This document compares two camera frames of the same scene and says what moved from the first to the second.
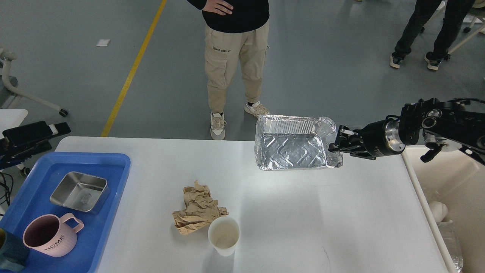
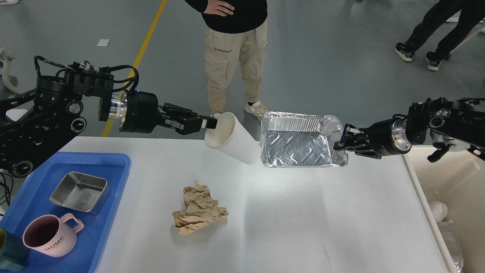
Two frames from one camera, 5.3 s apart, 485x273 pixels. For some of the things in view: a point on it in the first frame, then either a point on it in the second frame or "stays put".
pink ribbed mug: (50, 234) stays put
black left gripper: (33, 132) → (139, 112)
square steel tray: (81, 192) stays put
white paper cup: (224, 233) → (230, 138)
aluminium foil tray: (283, 142) stays put
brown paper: (201, 209) stays put
